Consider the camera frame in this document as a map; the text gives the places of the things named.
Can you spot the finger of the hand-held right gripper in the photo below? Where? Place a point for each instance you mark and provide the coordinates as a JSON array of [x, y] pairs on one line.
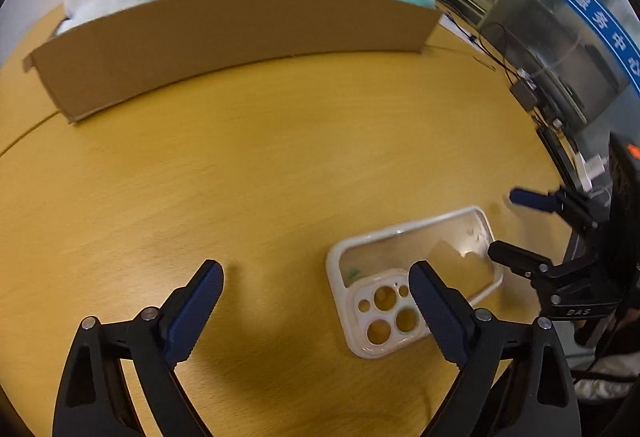
[[515, 256], [531, 198]]

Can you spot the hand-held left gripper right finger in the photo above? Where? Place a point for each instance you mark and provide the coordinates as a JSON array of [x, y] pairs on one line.
[[435, 312]]

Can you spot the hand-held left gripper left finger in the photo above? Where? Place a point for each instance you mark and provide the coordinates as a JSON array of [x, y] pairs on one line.
[[197, 312]]

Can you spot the clear white phone case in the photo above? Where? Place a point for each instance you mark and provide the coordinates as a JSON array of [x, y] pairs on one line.
[[350, 312]]

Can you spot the cardboard box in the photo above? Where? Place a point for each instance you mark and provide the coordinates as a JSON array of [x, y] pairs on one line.
[[225, 32]]

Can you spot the white charger plug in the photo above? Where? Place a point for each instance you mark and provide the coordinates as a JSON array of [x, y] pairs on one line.
[[590, 169]]

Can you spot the black power adapter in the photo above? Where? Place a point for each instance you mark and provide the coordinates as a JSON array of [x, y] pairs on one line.
[[523, 94]]

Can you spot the white paper sheet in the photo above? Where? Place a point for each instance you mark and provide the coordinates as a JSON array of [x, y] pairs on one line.
[[457, 24]]

